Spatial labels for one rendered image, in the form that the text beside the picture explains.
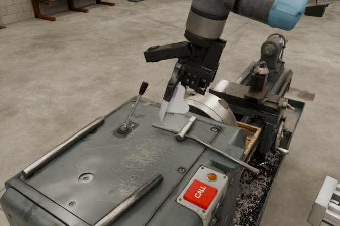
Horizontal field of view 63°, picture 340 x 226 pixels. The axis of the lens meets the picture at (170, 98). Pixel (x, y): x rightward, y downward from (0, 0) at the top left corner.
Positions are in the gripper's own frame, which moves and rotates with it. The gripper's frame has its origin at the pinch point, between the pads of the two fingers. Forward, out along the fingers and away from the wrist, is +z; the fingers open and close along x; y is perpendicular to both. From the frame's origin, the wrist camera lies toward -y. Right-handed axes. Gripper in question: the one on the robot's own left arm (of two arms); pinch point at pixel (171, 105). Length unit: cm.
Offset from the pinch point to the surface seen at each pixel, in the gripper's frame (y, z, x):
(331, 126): 120, 115, 243
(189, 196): 12.9, 11.9, -12.3
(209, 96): 4.0, 17.1, 39.6
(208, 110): 6.4, 17.7, 30.8
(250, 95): 20, 35, 87
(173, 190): 8.9, 14.0, -11.2
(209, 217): 18.5, 14.3, -12.9
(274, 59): 29, 34, 150
